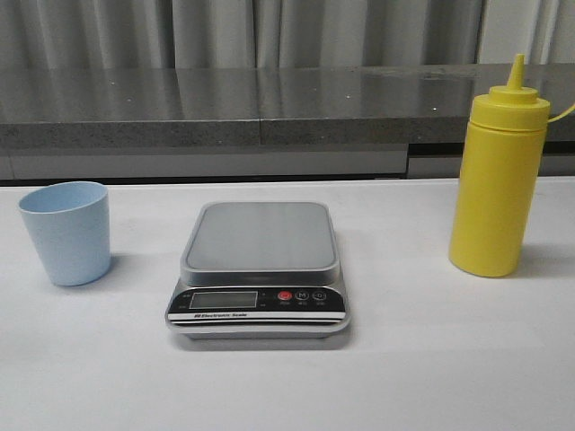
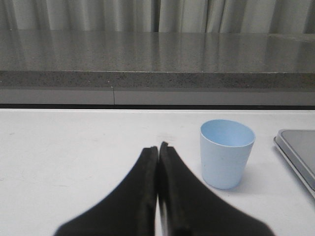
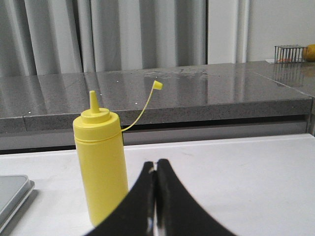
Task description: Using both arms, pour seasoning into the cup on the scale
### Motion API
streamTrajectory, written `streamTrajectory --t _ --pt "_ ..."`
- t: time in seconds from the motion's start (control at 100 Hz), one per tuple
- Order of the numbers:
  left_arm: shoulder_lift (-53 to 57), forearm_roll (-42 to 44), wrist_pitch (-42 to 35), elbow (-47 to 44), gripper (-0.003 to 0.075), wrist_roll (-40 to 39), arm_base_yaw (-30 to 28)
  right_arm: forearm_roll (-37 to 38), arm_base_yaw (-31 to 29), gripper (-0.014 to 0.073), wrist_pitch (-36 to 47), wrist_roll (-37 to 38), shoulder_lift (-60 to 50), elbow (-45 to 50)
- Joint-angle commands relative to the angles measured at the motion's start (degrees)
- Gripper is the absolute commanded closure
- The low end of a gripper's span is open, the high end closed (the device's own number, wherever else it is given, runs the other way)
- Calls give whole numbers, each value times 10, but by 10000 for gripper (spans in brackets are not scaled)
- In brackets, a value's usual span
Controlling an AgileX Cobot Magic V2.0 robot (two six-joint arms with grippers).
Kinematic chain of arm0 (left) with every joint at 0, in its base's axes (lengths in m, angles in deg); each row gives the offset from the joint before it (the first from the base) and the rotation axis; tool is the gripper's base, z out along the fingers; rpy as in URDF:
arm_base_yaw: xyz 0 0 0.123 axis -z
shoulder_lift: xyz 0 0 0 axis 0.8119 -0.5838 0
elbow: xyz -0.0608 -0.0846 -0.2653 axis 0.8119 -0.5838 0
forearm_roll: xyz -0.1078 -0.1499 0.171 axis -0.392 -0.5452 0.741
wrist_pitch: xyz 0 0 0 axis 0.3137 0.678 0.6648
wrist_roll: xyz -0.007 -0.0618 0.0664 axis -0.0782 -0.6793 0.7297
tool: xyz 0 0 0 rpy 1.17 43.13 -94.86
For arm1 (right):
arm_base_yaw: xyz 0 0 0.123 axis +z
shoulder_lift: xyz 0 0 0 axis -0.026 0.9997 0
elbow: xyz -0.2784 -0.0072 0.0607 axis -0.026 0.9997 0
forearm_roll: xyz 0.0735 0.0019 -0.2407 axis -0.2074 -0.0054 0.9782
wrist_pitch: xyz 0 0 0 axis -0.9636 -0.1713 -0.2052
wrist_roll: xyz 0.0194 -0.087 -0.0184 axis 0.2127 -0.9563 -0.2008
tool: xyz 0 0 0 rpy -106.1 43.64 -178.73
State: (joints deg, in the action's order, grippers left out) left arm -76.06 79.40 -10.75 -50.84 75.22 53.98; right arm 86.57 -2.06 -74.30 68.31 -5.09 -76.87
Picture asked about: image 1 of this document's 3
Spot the grey pleated curtain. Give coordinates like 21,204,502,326
1,1,574,69

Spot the light blue plastic cup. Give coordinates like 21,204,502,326
18,181,111,286

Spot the silver digital kitchen scale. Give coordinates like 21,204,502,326
165,201,351,349

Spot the yellow squeeze bottle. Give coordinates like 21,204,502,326
448,54,573,277

